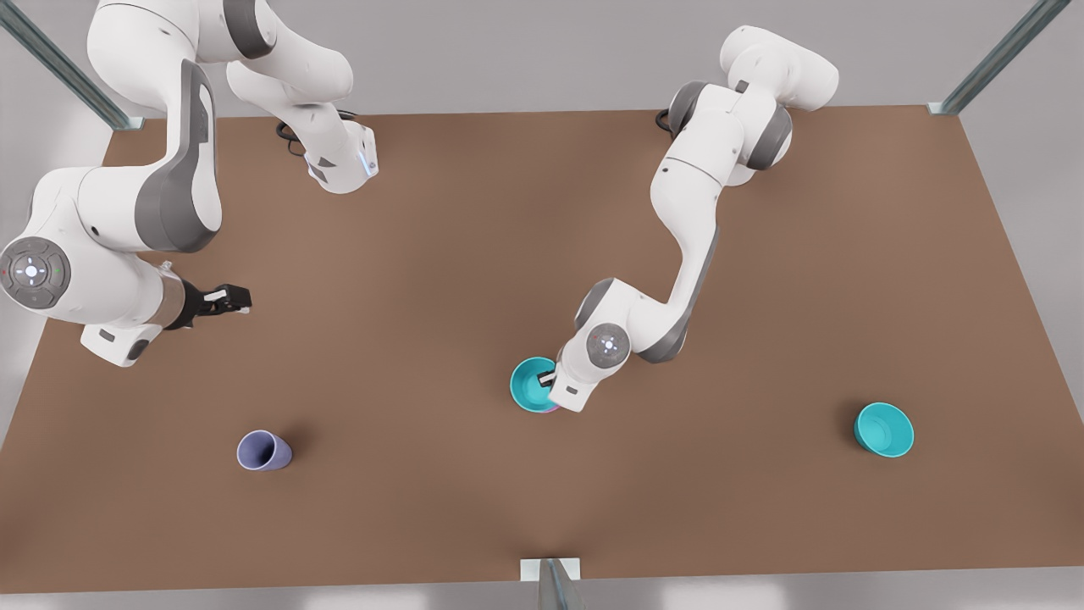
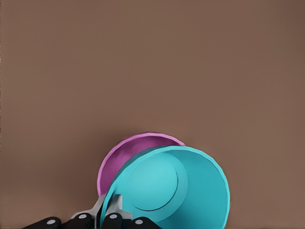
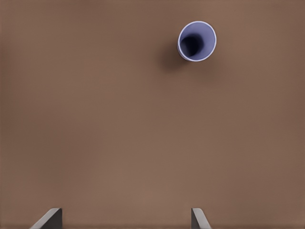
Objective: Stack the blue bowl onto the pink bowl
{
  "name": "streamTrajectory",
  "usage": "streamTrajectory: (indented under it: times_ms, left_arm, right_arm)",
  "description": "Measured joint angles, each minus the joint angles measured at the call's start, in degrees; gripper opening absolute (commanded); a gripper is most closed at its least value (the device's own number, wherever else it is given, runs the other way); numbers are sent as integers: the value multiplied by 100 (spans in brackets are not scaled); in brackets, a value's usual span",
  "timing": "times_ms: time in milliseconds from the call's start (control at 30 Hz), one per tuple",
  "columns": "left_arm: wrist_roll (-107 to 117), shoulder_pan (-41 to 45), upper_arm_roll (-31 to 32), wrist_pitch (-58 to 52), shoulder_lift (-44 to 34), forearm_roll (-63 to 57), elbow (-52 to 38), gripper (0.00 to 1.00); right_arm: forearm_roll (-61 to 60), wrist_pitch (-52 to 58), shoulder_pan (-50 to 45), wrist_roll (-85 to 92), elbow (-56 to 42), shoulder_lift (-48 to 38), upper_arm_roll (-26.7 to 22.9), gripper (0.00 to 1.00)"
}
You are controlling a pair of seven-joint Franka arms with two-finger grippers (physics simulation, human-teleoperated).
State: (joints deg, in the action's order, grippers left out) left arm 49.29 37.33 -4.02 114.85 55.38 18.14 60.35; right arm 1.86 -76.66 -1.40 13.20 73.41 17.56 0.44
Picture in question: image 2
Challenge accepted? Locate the pink bowl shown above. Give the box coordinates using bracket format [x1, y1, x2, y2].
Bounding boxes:
[97, 132, 186, 198]

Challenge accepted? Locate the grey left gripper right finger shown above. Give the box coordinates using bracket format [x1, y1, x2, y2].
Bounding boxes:
[102, 194, 133, 229]

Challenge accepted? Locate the blue bowl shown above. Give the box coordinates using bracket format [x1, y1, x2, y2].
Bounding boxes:
[100, 145, 231, 229]

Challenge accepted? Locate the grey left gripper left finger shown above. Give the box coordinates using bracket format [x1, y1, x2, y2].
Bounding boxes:
[61, 193, 108, 229]

